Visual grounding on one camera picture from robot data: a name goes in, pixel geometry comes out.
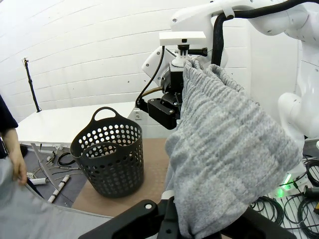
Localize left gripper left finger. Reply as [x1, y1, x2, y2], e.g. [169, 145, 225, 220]
[78, 190, 180, 239]

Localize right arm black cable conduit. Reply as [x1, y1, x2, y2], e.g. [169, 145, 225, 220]
[210, 0, 310, 68]

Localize person's left forearm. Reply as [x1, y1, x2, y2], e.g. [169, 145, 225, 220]
[0, 128, 21, 160]

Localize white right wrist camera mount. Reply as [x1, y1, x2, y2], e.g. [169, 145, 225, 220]
[159, 31, 207, 68]

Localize person in black t-shirt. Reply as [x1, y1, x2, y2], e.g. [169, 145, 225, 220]
[0, 93, 19, 160]

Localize person's left hand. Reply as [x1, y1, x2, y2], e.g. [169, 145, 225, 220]
[10, 148, 28, 186]

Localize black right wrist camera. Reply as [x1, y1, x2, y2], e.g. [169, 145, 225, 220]
[147, 98, 177, 130]

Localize gray training pants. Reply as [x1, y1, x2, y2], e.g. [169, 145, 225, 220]
[0, 58, 304, 239]

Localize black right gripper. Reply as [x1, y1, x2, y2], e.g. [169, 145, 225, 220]
[161, 62, 186, 120]

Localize white side table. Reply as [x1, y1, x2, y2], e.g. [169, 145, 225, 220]
[16, 101, 140, 150]

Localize black tripod by white wall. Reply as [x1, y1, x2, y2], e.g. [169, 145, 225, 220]
[21, 57, 42, 114]

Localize black perforated laundry basket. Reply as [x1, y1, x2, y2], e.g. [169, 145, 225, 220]
[69, 106, 145, 199]

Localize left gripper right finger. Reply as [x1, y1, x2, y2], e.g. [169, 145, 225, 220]
[220, 207, 297, 239]

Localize white plastic pipe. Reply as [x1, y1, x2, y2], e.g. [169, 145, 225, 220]
[47, 174, 71, 204]

